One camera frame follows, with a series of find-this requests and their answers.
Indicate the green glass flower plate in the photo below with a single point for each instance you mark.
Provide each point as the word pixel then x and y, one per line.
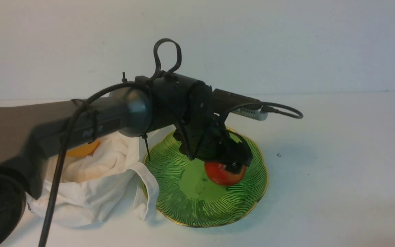
pixel 188 197

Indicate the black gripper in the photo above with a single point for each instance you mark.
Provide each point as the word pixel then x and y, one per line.
pixel 209 140

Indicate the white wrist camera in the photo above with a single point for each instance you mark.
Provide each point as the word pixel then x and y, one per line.
pixel 252 112

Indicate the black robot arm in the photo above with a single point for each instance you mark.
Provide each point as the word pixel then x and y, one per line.
pixel 31 134

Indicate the yellow mango fruit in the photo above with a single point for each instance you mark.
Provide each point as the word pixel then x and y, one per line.
pixel 84 150

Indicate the red apple fruit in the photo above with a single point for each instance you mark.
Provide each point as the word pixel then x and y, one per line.
pixel 216 173

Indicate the white cloth bag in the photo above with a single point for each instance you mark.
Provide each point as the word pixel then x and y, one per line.
pixel 90 187

